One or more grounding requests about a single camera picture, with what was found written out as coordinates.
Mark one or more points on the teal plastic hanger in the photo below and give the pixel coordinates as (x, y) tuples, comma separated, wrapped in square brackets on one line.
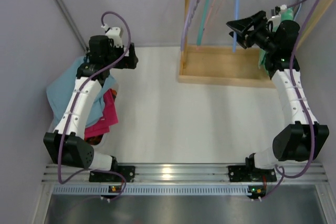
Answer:
[(202, 24)]

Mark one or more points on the white plastic laundry basket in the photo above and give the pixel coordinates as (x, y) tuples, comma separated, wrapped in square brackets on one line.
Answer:
[(96, 135)]

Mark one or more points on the lilac plastic hanger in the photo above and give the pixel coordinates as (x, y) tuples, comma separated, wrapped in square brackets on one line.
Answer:
[(188, 20)]

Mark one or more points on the orange patterned garment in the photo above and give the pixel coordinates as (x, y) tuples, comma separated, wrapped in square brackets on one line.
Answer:
[(114, 93)]

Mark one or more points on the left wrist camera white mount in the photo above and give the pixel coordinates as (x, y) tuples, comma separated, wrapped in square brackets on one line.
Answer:
[(114, 33)]

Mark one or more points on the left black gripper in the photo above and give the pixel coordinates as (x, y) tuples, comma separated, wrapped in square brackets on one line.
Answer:
[(130, 57)]

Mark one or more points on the aluminium mounting rail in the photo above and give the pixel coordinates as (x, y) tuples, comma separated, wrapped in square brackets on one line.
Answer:
[(183, 173)]

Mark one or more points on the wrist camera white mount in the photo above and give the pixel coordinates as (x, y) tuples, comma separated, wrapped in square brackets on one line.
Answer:
[(114, 33), (276, 12)]

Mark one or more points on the light blue trousers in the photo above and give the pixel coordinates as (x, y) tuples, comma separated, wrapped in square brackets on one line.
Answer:
[(60, 91)]

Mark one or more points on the wooden clothes rack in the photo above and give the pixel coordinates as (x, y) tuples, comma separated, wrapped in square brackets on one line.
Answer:
[(220, 66)]

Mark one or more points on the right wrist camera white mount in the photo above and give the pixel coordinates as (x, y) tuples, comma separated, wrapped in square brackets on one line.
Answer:
[(276, 12)]

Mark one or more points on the perforated grey cable duct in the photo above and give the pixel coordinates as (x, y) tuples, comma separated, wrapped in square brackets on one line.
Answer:
[(153, 190)]

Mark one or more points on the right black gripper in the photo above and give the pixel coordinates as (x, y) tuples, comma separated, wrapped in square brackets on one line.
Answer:
[(252, 33)]

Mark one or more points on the green white garment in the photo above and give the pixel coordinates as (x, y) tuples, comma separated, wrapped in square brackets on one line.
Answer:
[(287, 15)]

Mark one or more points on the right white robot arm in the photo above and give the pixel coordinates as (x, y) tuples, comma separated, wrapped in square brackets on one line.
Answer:
[(303, 136)]

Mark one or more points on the magenta trousers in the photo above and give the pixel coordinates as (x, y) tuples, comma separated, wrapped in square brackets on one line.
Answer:
[(109, 113)]

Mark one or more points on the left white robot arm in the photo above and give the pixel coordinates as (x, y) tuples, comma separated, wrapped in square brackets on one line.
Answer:
[(66, 144)]

